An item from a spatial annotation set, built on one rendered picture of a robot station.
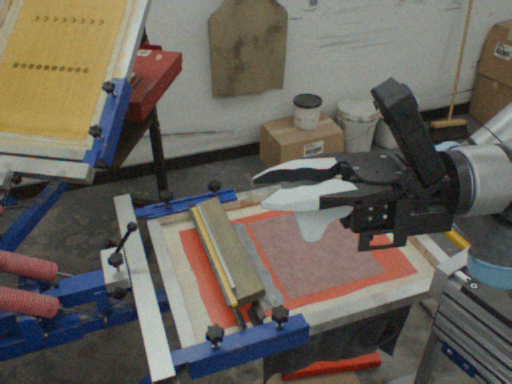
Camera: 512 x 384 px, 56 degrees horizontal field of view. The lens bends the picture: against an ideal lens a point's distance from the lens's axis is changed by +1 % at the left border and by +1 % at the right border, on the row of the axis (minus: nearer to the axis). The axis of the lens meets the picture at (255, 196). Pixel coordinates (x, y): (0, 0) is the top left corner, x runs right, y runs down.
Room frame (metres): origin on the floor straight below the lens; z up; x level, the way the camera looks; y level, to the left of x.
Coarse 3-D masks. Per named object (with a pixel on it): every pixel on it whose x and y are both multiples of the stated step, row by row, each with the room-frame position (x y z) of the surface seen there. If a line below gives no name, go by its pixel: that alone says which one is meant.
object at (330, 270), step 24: (336, 240) 1.10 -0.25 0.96; (384, 240) 1.10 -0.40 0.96; (264, 264) 1.00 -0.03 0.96; (288, 264) 1.00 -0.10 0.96; (312, 264) 1.00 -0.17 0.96; (336, 264) 1.00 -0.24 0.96; (360, 264) 1.00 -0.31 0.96; (384, 264) 1.00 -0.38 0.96; (408, 264) 1.00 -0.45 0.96; (216, 288) 0.90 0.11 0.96; (288, 288) 0.90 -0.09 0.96; (312, 288) 0.90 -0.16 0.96; (336, 288) 0.90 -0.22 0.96; (360, 288) 0.91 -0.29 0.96; (216, 312) 0.82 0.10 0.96
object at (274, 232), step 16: (256, 224) 1.18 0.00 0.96; (272, 224) 1.18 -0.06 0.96; (288, 224) 1.18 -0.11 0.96; (336, 224) 1.18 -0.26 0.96; (192, 240) 1.10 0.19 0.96; (256, 240) 1.10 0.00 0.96; (272, 240) 1.10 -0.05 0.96; (288, 240) 1.10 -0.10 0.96; (320, 240) 1.10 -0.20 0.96; (192, 256) 1.03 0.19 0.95; (272, 256) 1.03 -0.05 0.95; (208, 272) 0.97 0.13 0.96
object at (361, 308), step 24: (240, 192) 1.30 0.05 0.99; (264, 192) 1.30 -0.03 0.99; (168, 216) 1.18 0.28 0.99; (432, 240) 1.06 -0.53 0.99; (168, 264) 0.96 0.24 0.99; (432, 264) 0.99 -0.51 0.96; (168, 288) 0.87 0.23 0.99; (408, 288) 0.87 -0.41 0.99; (312, 312) 0.79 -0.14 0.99; (336, 312) 0.79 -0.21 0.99; (360, 312) 0.80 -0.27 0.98; (384, 312) 0.82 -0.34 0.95; (192, 336) 0.72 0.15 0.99
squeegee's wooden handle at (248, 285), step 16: (208, 208) 1.13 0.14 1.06; (208, 224) 1.06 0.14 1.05; (224, 224) 1.05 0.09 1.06; (224, 240) 0.99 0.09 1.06; (224, 256) 0.93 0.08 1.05; (240, 256) 0.92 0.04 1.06; (240, 272) 0.87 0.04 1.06; (256, 272) 0.87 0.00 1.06; (240, 288) 0.81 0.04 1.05; (256, 288) 0.81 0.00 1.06; (240, 304) 0.78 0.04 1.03
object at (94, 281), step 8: (96, 272) 0.88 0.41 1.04; (128, 272) 0.88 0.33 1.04; (64, 280) 0.86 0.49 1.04; (72, 280) 0.86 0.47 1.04; (80, 280) 0.86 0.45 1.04; (88, 280) 0.86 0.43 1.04; (96, 280) 0.85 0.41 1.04; (64, 288) 0.83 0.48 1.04; (72, 288) 0.83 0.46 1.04; (80, 288) 0.83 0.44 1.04; (88, 288) 0.83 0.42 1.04; (96, 288) 0.83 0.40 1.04; (104, 288) 0.84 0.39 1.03; (128, 288) 0.86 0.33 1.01; (64, 296) 0.81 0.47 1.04; (72, 296) 0.81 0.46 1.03; (80, 296) 0.82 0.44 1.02; (88, 296) 0.82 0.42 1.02; (112, 296) 0.84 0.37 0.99; (64, 304) 0.80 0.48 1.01; (72, 304) 0.81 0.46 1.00; (80, 304) 0.82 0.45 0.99
